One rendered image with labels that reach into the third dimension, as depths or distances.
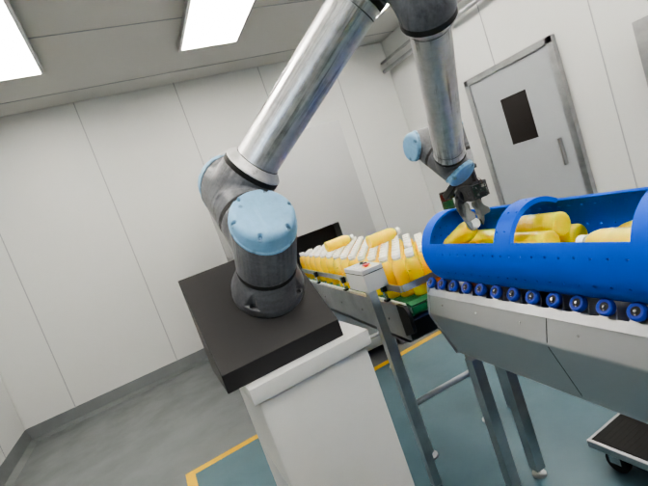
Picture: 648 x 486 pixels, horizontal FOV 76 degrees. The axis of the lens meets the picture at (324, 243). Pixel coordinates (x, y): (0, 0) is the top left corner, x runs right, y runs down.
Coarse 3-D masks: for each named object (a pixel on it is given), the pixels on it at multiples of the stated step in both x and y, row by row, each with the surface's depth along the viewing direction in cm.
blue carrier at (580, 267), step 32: (608, 192) 111; (640, 192) 104; (448, 224) 167; (480, 224) 168; (512, 224) 120; (608, 224) 119; (640, 224) 86; (448, 256) 148; (480, 256) 132; (512, 256) 119; (544, 256) 109; (576, 256) 100; (608, 256) 92; (640, 256) 86; (544, 288) 118; (576, 288) 106; (608, 288) 97; (640, 288) 89
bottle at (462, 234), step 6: (462, 222) 148; (456, 228) 150; (462, 228) 146; (468, 228) 144; (450, 234) 154; (456, 234) 149; (462, 234) 147; (468, 234) 145; (474, 234) 146; (444, 240) 160; (450, 240) 154; (456, 240) 151; (462, 240) 149; (468, 240) 148
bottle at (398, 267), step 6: (396, 258) 186; (396, 264) 186; (402, 264) 185; (396, 270) 186; (402, 270) 185; (396, 276) 187; (402, 276) 185; (408, 276) 186; (396, 282) 188; (402, 282) 186; (408, 282) 186; (402, 294) 188; (408, 294) 186
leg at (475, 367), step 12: (468, 360) 170; (480, 372) 169; (480, 384) 169; (480, 396) 171; (492, 396) 171; (480, 408) 175; (492, 408) 171; (492, 420) 171; (492, 432) 173; (504, 432) 173; (492, 444) 176; (504, 444) 173; (504, 456) 173; (504, 468) 174; (516, 468) 175; (504, 480) 178; (516, 480) 175
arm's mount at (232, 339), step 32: (192, 288) 109; (224, 288) 110; (224, 320) 103; (256, 320) 103; (288, 320) 104; (320, 320) 104; (224, 352) 97; (256, 352) 97; (288, 352) 99; (224, 384) 94
